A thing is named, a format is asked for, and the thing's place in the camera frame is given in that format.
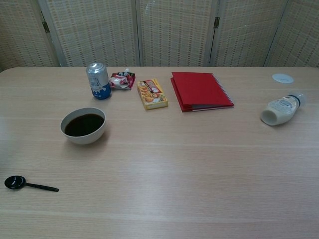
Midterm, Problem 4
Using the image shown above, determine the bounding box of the silver and blue drink can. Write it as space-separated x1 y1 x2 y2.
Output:
86 62 112 101

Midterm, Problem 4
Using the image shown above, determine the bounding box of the white round table grommet cap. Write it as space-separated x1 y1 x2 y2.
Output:
271 73 295 84

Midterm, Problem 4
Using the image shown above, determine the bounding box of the red and white snack pouch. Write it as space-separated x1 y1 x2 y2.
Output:
109 68 137 91

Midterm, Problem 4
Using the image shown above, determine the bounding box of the red spiral notebook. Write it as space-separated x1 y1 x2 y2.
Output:
170 71 235 113

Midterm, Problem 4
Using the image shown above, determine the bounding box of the white squeeze bottle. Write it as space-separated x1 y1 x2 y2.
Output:
260 91 308 127

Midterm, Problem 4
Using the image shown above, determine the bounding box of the yellow curry box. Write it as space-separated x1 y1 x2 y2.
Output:
137 78 169 111

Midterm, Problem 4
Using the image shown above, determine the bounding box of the woven bamboo folding screen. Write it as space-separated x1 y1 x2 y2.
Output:
0 0 319 68

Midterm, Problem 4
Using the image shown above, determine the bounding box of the white bowl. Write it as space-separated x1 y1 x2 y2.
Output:
60 107 107 145

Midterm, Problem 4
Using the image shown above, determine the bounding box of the black plastic spoon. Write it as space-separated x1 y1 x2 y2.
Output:
4 175 60 193

